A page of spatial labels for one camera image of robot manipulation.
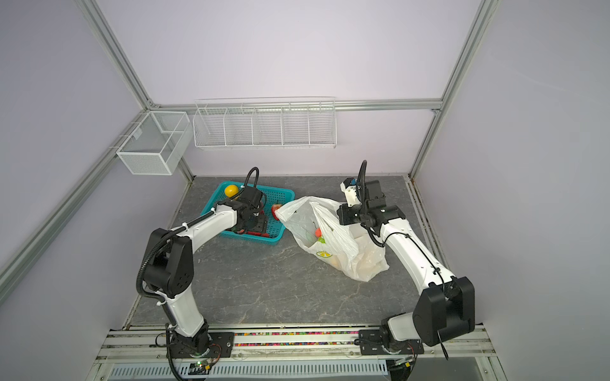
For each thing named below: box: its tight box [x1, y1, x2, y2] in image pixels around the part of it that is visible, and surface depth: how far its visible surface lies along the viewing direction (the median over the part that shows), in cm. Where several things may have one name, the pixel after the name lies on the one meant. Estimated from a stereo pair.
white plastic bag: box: [274, 196, 390, 282], surface depth 82 cm
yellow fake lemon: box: [223, 184, 240, 198], surface depth 104 cm
